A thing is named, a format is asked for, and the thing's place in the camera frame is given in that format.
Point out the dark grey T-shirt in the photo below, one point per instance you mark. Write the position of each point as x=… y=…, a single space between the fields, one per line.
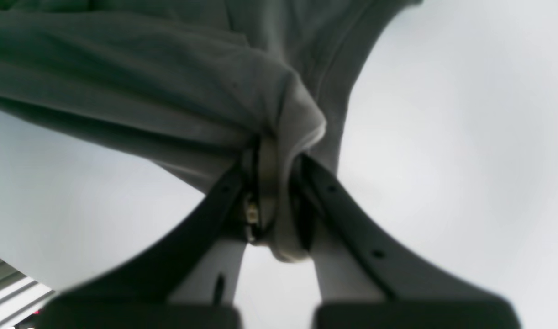
x=189 y=84

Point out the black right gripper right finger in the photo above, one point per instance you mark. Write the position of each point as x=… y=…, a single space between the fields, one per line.
x=368 y=280

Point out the aluminium frame rail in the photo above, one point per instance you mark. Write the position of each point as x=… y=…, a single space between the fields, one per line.
x=21 y=298

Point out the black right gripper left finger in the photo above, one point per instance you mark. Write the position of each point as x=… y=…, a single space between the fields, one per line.
x=187 y=280

